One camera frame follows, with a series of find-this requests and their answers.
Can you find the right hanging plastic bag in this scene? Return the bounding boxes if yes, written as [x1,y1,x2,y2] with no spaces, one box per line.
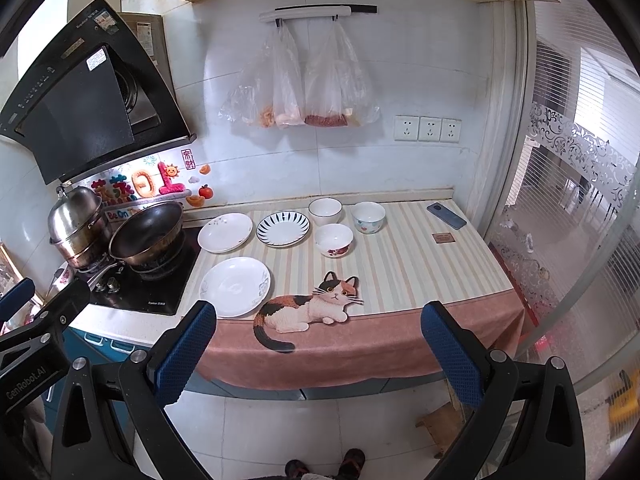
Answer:
[304,16,380,128]

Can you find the striped cat table cloth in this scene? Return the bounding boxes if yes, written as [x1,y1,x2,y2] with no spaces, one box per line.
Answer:
[196,202,525,390]

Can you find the wall hook rail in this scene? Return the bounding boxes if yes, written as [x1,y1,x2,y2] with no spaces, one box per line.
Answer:
[258,4,378,23]

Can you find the black gas stove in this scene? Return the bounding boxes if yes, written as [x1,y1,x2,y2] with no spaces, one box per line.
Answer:
[75,228,201,315]

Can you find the glass sliding door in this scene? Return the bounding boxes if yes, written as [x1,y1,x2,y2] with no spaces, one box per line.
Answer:
[491,0,639,380]

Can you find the hanging plastic bag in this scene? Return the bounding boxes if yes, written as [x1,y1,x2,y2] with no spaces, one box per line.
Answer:
[219,20,305,129]
[304,16,380,128]

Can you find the stainless steel steamer pot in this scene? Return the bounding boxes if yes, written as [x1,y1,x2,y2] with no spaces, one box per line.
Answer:
[48,186,112,270]

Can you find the black shoes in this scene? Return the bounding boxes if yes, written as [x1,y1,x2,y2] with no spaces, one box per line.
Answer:
[283,448,367,480]

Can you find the wall socket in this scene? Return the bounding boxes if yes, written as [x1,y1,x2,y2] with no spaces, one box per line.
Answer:
[418,117,442,142]
[394,115,420,142]
[440,118,462,143]

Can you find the white plate with floral print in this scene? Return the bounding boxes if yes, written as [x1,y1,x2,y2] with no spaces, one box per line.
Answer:
[198,212,254,254]

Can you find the white bowl with blue pattern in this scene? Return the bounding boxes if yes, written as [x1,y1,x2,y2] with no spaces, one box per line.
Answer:
[352,202,386,234]

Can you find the black range hood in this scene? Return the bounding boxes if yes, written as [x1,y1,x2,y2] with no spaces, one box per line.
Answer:
[1,0,195,184]

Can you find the middle wall socket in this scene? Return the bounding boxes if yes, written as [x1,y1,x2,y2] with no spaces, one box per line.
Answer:
[418,117,442,142]

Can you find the black frying pan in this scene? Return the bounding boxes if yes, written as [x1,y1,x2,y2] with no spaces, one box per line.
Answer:
[87,202,183,290]

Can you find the right wall socket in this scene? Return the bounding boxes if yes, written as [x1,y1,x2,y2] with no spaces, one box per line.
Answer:
[440,118,462,143]

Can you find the plain white bowl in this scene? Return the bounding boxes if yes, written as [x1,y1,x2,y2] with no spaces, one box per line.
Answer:
[308,197,343,226]

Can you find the white plate with blue stripes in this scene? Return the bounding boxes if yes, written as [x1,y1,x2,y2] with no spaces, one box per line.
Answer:
[256,210,310,248]

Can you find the left hanging plastic bag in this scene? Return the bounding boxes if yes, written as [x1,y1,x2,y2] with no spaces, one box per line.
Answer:
[219,20,305,129]

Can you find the left wall socket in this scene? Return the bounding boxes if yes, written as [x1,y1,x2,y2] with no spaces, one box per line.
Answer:
[394,115,420,142]

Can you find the wooden stool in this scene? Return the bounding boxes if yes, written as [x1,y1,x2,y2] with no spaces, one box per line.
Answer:
[416,402,466,460]

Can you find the blue base cabinet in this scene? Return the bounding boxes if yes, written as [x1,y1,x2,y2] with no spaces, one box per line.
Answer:
[41,326,446,441]

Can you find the brown label patch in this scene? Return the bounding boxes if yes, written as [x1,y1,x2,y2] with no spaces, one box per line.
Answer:
[432,233,456,245]

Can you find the white bowl with red flowers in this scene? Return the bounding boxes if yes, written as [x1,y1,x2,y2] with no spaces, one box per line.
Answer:
[314,223,354,258]

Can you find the blue smartphone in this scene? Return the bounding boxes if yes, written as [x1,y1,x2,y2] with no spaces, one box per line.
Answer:
[426,203,466,231]

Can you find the colourful wall stickers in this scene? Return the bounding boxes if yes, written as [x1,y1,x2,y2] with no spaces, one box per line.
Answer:
[80,146,215,223]

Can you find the large white plate front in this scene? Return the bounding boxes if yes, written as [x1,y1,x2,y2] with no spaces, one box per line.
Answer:
[198,257,271,318]

